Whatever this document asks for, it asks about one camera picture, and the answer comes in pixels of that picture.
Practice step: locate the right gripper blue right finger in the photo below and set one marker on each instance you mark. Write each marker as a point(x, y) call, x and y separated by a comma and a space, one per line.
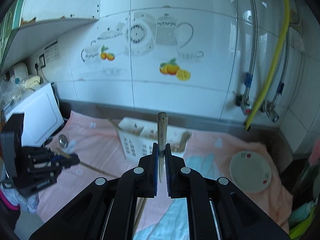
point(217, 209)

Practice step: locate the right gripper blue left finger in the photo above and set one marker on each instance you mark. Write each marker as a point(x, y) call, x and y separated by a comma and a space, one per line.
point(105, 209)

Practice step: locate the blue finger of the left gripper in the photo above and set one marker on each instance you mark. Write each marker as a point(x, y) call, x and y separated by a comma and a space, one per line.
point(63, 157)
point(64, 163)

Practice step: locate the wooden chopstick one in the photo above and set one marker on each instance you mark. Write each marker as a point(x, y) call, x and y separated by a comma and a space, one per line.
point(114, 123)

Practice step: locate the wooden chopstick eight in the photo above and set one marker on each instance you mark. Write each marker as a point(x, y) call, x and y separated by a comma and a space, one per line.
point(162, 126)

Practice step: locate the wooden chopstick three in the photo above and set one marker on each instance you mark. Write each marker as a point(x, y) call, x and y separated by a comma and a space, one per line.
point(60, 152)

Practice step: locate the wooden chopstick nine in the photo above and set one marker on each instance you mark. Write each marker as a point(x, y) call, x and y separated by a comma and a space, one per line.
point(140, 208)

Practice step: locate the wooden chopstick two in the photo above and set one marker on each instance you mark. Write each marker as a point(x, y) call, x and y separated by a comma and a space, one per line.
point(184, 139)

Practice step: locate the metal slotted ladle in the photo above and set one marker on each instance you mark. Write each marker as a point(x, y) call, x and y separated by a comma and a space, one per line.
point(63, 141)

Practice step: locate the pink towel with blue print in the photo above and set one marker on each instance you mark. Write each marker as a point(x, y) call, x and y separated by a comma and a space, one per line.
point(96, 142)

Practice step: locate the white ceramic dish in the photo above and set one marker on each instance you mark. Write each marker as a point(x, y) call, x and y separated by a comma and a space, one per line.
point(250, 172)

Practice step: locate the white plastic utensil holder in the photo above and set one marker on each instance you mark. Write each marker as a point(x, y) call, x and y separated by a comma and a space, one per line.
point(138, 138)

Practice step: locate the green plastic rack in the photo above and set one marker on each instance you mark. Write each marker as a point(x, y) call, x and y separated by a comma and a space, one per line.
point(301, 219)

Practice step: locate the pink bottle brush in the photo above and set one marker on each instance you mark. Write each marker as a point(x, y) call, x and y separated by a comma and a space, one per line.
point(315, 154)

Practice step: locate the red water valve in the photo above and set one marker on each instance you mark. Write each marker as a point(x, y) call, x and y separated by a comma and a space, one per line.
point(243, 102)

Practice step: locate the chrome water valve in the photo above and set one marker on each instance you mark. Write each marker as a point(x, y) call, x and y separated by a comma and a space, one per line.
point(268, 108)

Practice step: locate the wall power socket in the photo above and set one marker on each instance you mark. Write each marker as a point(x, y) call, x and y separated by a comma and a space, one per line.
point(42, 62)

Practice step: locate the green wall cabinet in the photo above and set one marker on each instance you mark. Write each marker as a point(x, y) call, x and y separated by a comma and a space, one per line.
point(30, 24)

